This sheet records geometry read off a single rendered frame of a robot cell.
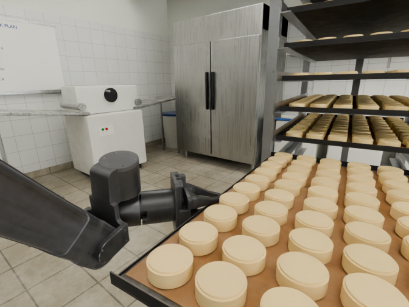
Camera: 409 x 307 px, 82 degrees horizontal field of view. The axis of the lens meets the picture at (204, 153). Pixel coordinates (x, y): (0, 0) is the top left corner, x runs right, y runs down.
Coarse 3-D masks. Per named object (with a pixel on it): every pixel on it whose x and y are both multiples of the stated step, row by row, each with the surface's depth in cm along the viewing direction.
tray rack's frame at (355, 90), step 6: (360, 60) 108; (306, 66) 118; (360, 66) 108; (360, 72) 109; (306, 84) 120; (354, 84) 111; (306, 90) 121; (354, 90) 112; (348, 114) 116; (300, 144) 129; (342, 150) 121; (348, 150) 120; (342, 156) 122; (402, 156) 107
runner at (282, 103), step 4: (296, 96) 98; (300, 96) 106; (304, 96) 115; (284, 100) 81; (288, 100) 87; (292, 100) 92; (296, 100) 100; (276, 104) 73; (280, 104) 77; (284, 104) 82; (288, 104) 88; (276, 108) 74; (276, 112) 72; (280, 112) 71; (284, 112) 73
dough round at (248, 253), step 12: (228, 240) 28; (240, 240) 28; (252, 240) 28; (228, 252) 26; (240, 252) 26; (252, 252) 26; (264, 252) 26; (240, 264) 25; (252, 264) 25; (264, 264) 26
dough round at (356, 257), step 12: (348, 252) 26; (360, 252) 26; (372, 252) 26; (384, 252) 26; (348, 264) 25; (360, 264) 24; (372, 264) 24; (384, 264) 24; (396, 264) 24; (384, 276) 23; (396, 276) 24
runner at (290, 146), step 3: (288, 141) 98; (291, 141) 102; (285, 144) 94; (288, 144) 98; (291, 144) 103; (294, 144) 104; (297, 144) 104; (282, 147) 90; (285, 147) 94; (288, 147) 99; (291, 147) 99; (294, 147) 99; (279, 150) 86; (282, 150) 90; (285, 150) 94; (288, 150) 95; (291, 150) 95; (291, 153) 92
